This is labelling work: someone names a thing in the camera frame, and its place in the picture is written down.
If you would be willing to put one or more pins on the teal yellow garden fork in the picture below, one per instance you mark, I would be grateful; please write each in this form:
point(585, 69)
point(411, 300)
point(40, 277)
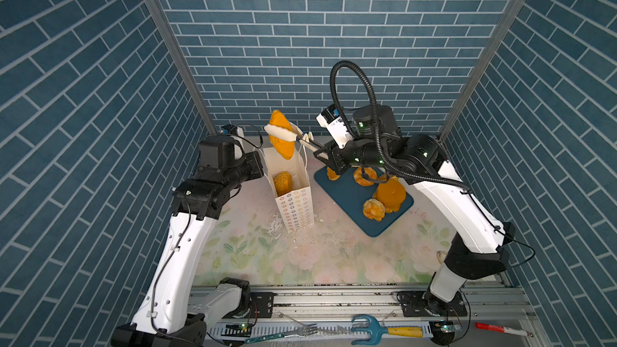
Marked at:
point(375, 331)

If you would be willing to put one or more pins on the white paper bag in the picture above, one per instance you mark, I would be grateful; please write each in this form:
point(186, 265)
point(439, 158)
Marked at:
point(286, 165)

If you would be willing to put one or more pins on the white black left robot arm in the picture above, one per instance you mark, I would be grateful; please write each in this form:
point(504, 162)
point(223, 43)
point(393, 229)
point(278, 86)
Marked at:
point(163, 318)

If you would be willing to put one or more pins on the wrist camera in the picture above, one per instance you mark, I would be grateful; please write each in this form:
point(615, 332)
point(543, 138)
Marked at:
point(331, 120)
point(237, 134)

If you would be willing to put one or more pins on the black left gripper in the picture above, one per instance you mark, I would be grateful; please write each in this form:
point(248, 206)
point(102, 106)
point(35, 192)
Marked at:
point(253, 160)

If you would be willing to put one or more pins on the metal fork green handle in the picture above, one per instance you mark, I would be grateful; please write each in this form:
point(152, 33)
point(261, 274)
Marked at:
point(303, 331)

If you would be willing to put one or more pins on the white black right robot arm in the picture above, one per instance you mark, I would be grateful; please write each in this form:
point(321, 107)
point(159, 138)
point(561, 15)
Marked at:
point(373, 140)

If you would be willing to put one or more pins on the dark teal tray mat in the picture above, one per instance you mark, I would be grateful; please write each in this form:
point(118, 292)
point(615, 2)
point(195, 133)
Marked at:
point(350, 197)

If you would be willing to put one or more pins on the long oval yellow bread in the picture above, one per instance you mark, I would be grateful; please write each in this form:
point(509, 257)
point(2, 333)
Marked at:
point(332, 175)

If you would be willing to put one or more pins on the aluminium corner post left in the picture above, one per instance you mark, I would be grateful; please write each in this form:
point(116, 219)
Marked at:
point(165, 30)

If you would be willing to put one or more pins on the ring doughnut bread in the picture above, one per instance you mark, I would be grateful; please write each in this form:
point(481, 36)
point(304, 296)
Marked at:
point(365, 176)

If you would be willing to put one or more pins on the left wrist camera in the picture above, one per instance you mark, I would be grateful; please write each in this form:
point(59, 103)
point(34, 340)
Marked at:
point(237, 134)

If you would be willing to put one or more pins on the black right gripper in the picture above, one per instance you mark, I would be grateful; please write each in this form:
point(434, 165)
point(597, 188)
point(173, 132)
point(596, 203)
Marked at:
point(334, 157)

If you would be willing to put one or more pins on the knotted yellow bread roll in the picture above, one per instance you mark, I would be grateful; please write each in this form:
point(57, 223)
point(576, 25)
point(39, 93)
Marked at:
point(373, 209)

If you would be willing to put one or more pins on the large round orange cake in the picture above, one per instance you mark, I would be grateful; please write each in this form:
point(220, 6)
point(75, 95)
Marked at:
point(391, 194)

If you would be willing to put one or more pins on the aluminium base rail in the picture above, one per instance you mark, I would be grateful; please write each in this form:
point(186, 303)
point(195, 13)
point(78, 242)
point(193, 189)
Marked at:
point(475, 302)

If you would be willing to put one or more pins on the oval orange bread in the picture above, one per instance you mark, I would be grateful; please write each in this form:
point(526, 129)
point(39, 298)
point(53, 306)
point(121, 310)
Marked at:
point(281, 134)

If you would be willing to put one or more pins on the aluminium corner post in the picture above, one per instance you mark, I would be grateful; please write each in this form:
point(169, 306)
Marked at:
point(495, 40)
point(165, 30)

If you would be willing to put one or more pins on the red white marker pen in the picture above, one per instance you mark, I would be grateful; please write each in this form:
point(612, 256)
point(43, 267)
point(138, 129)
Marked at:
point(503, 329)

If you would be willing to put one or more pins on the small round orange bun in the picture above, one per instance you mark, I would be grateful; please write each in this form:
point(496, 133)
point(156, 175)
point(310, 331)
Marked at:
point(283, 183)

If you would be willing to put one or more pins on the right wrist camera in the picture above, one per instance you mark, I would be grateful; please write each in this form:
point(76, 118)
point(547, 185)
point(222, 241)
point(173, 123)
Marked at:
point(331, 120)

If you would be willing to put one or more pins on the aluminium corner post right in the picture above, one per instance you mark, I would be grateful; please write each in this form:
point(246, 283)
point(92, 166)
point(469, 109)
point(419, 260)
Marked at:
point(495, 40)

